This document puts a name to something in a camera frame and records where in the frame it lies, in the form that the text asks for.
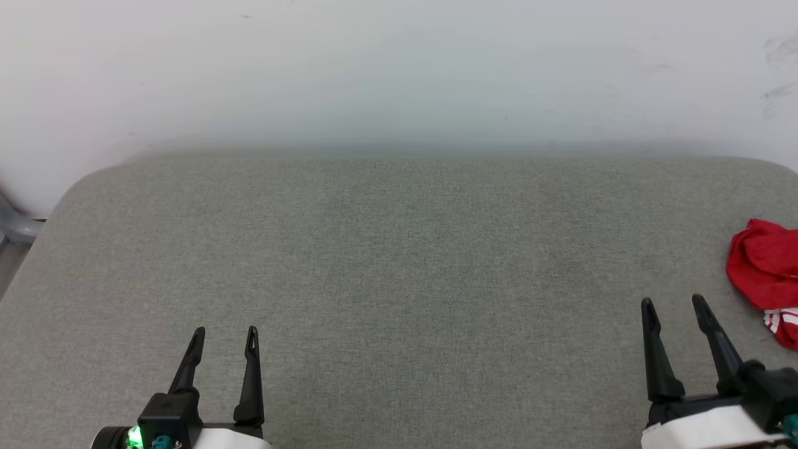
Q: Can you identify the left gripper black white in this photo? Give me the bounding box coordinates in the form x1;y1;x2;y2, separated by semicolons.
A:
92;325;273;449

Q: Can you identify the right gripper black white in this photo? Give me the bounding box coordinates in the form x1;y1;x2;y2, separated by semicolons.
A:
640;294;798;449

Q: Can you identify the red garment with white stripes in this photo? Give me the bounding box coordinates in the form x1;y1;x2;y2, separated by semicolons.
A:
726;218;798;349

